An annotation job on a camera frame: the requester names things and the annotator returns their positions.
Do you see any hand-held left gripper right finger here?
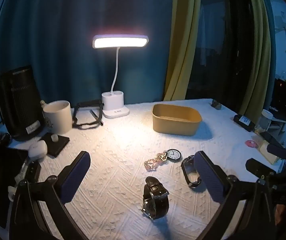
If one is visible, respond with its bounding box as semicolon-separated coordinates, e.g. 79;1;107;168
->
194;151;277;240

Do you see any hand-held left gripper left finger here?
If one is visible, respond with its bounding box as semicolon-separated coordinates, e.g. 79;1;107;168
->
8;151;91;240

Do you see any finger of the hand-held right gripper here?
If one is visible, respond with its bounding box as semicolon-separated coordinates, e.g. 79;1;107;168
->
267;144;286;160
245;158;278;178

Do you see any metal band wristwatch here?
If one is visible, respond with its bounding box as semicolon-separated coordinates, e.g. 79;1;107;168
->
181;155;202;188

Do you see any silver pocket watch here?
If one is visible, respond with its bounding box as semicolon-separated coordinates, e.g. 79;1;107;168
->
167;149;183;161

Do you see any leather strap wristwatch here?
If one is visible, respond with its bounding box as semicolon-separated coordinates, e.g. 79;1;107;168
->
141;176;170;220

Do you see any yellow storage box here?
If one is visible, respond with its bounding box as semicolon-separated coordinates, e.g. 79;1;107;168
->
152;104;203;137

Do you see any yellow notepad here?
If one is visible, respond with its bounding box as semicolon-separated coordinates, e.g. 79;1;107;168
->
259;140;283;165

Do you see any white jar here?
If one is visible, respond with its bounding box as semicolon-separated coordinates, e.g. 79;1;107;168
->
260;109;273;132

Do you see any black square pad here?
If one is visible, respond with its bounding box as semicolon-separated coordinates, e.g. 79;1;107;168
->
38;132;70;158

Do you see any white earbuds case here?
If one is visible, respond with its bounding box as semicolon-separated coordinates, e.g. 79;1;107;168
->
28;140;48;161

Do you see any black labelled box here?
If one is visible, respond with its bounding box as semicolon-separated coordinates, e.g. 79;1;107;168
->
234;114;256;132

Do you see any black monitor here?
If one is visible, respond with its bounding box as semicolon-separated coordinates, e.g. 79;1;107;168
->
270;78;286;123

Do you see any white mug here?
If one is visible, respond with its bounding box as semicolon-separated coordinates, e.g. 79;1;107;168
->
42;100;73;135

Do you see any white textured tablecloth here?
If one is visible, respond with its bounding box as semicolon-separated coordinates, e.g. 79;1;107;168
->
0;98;286;240

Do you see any black folding stand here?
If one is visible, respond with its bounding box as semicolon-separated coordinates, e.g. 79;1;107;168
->
72;99;104;130

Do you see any white desk lamp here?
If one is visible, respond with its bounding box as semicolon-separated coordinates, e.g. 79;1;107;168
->
92;32;150;119

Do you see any black cylindrical heater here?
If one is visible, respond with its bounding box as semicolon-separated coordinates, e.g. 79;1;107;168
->
0;65;46;142

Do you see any yellow curtain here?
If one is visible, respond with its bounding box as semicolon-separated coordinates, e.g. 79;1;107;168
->
238;0;271;120
163;0;210;102

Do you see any blue curtain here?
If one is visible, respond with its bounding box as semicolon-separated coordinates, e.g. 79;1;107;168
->
0;0;177;105

